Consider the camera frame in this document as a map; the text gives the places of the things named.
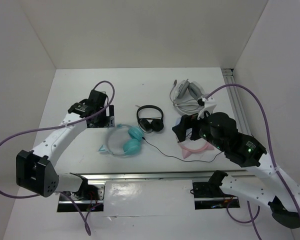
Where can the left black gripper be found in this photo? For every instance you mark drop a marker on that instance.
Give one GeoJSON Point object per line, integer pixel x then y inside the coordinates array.
{"type": "Point", "coordinates": [107, 121]}

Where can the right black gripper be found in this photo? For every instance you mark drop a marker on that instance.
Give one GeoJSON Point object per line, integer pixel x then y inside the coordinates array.
{"type": "Point", "coordinates": [187, 121]}

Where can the teal cat ear headphones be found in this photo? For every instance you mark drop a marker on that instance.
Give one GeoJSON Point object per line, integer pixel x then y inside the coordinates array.
{"type": "Point", "coordinates": [130, 148]}

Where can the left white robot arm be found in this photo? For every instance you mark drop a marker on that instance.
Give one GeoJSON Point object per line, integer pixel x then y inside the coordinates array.
{"type": "Point", "coordinates": [35, 169]}

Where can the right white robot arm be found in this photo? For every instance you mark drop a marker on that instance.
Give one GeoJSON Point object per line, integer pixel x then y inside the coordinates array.
{"type": "Point", "coordinates": [280, 195]}

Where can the pink blue cat headphones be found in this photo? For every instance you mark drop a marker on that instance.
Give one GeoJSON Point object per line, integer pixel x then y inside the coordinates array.
{"type": "Point", "coordinates": [190, 147]}

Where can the black on-ear headphones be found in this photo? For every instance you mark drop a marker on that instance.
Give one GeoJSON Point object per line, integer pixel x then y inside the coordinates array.
{"type": "Point", "coordinates": [150, 124]}

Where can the white grey headset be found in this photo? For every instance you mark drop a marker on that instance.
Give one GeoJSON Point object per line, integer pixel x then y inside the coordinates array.
{"type": "Point", "coordinates": [186, 97]}

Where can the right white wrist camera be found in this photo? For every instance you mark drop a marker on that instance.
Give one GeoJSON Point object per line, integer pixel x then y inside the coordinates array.
{"type": "Point", "coordinates": [207, 104]}

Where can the aluminium side rail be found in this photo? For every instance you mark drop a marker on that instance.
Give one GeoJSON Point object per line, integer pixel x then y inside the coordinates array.
{"type": "Point", "coordinates": [236, 103]}

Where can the aluminium front rail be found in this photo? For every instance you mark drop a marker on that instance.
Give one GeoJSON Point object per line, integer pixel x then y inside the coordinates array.
{"type": "Point", "coordinates": [143, 176]}

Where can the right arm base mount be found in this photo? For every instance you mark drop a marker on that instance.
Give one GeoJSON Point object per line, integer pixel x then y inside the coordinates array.
{"type": "Point", "coordinates": [208, 197]}

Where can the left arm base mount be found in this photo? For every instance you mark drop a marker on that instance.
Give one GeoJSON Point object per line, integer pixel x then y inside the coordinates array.
{"type": "Point", "coordinates": [92, 199]}

